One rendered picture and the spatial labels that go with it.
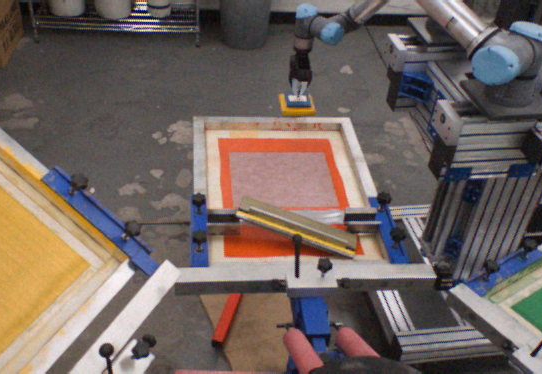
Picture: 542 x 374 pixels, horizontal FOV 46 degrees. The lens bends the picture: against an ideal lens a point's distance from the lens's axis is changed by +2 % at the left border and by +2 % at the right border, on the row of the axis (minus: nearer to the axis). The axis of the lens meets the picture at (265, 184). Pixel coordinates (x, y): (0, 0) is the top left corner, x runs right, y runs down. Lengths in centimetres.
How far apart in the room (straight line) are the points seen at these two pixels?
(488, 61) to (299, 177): 68
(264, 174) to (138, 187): 158
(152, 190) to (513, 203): 189
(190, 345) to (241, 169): 97
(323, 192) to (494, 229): 92
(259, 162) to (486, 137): 74
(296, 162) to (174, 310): 107
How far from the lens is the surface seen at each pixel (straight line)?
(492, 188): 260
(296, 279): 158
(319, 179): 211
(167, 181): 362
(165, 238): 326
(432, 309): 282
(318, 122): 234
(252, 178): 208
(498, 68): 192
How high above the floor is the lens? 222
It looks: 38 degrees down
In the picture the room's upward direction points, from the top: 5 degrees clockwise
